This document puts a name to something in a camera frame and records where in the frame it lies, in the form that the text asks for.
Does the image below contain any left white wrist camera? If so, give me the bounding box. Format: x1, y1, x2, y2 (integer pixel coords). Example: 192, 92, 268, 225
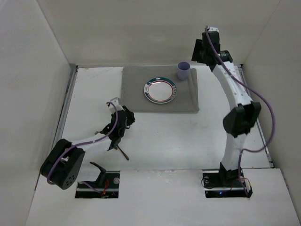
106, 97, 124, 113

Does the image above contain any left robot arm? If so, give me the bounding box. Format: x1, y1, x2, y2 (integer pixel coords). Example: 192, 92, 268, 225
40, 101, 135, 190

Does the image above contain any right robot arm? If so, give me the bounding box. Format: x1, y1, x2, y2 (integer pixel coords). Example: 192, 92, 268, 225
191, 27, 261, 186

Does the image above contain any brown wooden spoon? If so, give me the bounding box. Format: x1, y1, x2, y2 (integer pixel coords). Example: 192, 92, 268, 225
115, 145, 129, 161

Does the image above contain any purple cable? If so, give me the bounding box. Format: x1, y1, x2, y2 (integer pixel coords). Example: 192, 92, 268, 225
47, 101, 118, 196
204, 25, 276, 196

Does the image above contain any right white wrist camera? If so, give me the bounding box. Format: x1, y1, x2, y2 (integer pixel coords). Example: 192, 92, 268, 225
205, 26, 219, 33

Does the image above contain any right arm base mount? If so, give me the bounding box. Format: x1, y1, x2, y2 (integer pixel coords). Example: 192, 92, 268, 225
201, 171, 253, 198

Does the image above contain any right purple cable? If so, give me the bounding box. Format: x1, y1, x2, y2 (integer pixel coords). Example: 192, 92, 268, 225
204, 25, 276, 196

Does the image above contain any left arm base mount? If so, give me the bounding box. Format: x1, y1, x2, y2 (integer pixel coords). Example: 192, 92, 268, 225
75, 162, 120, 199

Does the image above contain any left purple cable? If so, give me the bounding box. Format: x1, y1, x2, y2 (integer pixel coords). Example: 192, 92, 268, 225
47, 101, 118, 196

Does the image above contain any purple plastic cup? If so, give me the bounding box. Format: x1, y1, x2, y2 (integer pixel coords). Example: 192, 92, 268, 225
177, 61, 190, 81

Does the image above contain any grey cloth placemat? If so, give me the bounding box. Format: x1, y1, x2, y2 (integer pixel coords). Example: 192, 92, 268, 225
121, 65, 199, 113

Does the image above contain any white plate with green rim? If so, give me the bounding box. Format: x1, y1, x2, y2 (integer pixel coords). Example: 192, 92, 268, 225
143, 77, 177, 104

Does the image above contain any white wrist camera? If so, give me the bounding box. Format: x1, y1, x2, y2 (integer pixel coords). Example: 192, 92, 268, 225
106, 97, 124, 113
205, 26, 219, 33

